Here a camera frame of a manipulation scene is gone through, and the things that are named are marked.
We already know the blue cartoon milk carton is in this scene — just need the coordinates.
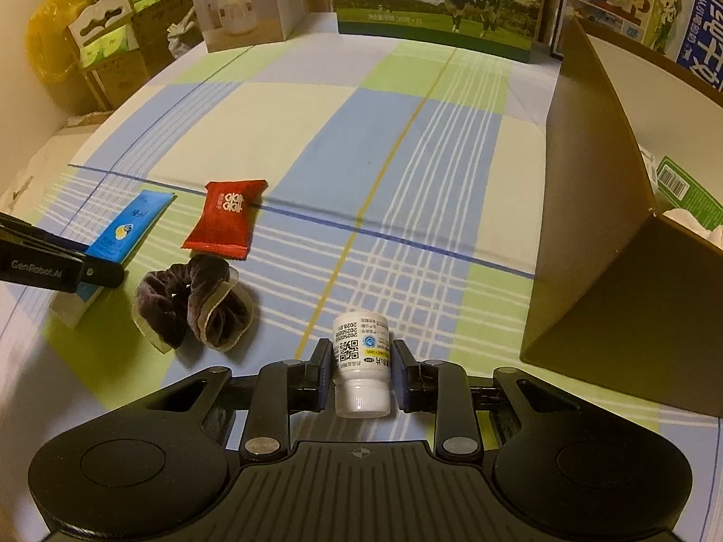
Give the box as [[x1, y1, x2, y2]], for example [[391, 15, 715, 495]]
[[550, 0, 722, 91]]

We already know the small white pill bottle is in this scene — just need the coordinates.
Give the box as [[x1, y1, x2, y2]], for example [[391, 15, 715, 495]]
[[332, 311, 391, 420]]

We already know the dark brown scrunchie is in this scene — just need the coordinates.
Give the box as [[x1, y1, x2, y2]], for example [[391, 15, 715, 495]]
[[132, 255, 255, 354]]

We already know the green cow milk carton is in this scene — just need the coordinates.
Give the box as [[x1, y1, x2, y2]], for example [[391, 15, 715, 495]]
[[329, 0, 550, 64]]

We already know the white knitted cloth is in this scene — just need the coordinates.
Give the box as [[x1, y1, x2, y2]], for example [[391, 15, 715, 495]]
[[664, 208, 723, 248]]

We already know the white plastic bag clutter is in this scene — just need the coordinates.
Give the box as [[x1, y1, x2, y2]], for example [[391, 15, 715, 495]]
[[167, 9, 203, 59]]

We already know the brown cardboard storage box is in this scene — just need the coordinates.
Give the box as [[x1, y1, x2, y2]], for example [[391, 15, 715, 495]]
[[521, 20, 722, 416]]

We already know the yellow plastic bag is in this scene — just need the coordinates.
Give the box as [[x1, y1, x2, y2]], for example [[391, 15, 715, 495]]
[[24, 0, 94, 86]]

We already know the cardboard box with tissues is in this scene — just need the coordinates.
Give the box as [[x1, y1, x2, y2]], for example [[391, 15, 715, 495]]
[[67, 0, 193, 110]]

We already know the checkered bed sheet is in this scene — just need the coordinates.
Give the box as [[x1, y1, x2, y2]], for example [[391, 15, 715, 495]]
[[0, 9, 723, 542]]

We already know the blue cream tube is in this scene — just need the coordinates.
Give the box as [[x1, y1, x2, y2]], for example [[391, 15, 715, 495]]
[[50, 190, 175, 328]]

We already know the red candy wrapper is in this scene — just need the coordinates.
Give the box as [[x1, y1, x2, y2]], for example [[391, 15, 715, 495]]
[[181, 180, 267, 261]]

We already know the green white medicine box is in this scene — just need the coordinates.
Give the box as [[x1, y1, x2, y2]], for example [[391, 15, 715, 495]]
[[657, 157, 723, 230]]

